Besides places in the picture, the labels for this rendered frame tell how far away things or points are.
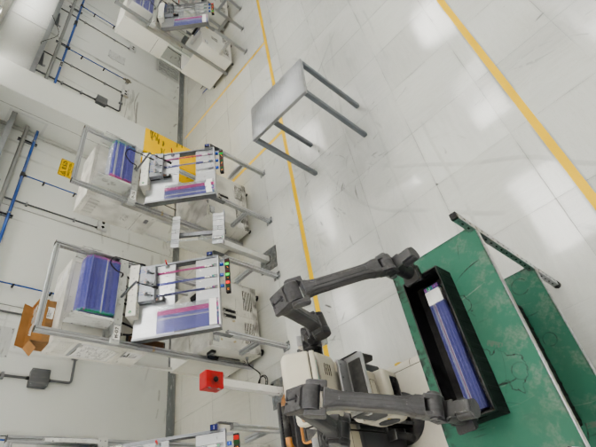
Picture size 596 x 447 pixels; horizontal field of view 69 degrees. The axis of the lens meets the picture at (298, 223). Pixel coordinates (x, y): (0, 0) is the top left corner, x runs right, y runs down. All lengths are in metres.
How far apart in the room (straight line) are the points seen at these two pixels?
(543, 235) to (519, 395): 1.36
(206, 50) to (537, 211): 5.81
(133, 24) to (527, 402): 6.87
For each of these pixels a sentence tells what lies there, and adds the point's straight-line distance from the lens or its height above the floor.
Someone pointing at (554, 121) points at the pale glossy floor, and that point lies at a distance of 3.24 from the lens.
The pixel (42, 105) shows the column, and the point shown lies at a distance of 6.42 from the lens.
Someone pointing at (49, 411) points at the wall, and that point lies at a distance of 5.00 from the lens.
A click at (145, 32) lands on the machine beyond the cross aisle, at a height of 1.36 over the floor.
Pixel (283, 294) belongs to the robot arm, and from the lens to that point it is 1.61.
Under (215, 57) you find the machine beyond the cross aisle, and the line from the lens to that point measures 7.61.
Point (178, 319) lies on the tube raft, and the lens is 3.72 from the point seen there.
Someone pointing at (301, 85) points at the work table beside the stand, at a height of 0.80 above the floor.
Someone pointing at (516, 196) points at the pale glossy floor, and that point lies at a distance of 3.09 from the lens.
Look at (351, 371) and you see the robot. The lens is 2.06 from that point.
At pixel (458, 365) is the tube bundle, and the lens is 1.82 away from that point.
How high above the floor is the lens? 2.58
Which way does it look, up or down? 36 degrees down
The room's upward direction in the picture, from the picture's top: 65 degrees counter-clockwise
